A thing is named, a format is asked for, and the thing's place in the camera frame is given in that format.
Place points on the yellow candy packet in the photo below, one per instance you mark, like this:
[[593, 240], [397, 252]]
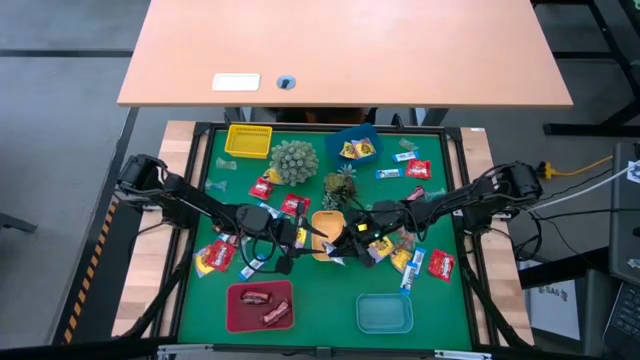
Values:
[[201, 262], [274, 176], [401, 259], [348, 150]]

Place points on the teal plastic bin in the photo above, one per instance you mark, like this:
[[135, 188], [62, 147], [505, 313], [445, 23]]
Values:
[[384, 313]]

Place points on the yellow Sour Patch packet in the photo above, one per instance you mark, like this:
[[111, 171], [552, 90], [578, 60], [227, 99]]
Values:
[[301, 237], [364, 147], [381, 247]]

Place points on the beige wooden desk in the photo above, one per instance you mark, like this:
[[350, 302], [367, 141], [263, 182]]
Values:
[[345, 50]]

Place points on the green table mat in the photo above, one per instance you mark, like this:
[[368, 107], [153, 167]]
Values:
[[325, 300]]

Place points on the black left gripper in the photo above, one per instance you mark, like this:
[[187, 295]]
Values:
[[287, 232]]

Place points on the mixed succulent potted plant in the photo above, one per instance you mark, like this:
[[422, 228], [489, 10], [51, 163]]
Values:
[[340, 187]]

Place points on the silver metal bracket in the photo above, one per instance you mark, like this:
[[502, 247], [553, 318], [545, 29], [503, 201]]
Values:
[[182, 350], [462, 355]]

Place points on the black keyboard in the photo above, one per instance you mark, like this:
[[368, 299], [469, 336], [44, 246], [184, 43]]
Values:
[[625, 315]]

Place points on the white rectangular desk plate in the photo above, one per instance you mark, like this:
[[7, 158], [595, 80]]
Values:
[[236, 82]]

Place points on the orange plastic bin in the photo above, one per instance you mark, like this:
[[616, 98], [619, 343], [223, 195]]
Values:
[[325, 220]]

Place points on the white cardboard box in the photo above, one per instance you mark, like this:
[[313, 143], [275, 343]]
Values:
[[552, 305]]

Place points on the black computer case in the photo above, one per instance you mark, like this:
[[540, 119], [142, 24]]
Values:
[[625, 225]]

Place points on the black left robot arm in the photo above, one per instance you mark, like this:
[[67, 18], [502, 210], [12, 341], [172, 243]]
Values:
[[185, 200]]

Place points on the round pale green plant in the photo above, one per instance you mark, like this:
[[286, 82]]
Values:
[[294, 162]]

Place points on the black yellow hazard tape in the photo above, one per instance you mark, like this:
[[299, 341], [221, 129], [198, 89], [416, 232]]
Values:
[[85, 285]]

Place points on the blue plastic bin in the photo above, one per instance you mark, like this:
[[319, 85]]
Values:
[[340, 135]]

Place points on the red plastic bin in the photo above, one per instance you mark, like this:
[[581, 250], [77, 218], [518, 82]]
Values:
[[240, 320]]

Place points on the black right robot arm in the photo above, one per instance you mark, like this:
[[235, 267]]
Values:
[[475, 197]]

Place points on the black table frame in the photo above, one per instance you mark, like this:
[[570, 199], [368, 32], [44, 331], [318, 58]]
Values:
[[300, 127]]

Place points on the silver candy bar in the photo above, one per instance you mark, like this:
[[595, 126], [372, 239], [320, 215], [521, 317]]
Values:
[[334, 256]]

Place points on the red Skittles packet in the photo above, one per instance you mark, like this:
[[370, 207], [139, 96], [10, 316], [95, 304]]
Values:
[[418, 169], [294, 204], [261, 189], [441, 265], [220, 255]]

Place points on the yellow mesh basket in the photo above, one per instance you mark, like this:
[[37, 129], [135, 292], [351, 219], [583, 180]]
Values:
[[248, 141]]

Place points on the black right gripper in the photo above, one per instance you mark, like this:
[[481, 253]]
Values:
[[377, 220]]

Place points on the blue white Hershey's bar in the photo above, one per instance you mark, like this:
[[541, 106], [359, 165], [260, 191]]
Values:
[[251, 267], [388, 173], [229, 239], [405, 156], [408, 278], [418, 260], [270, 210]]

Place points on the black desk frame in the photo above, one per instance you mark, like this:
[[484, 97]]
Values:
[[590, 129]]

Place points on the brown candy bar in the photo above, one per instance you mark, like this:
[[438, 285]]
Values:
[[256, 297], [369, 260], [415, 193], [276, 313]]

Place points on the black furniture leg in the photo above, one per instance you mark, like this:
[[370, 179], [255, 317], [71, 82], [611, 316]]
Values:
[[15, 222]]

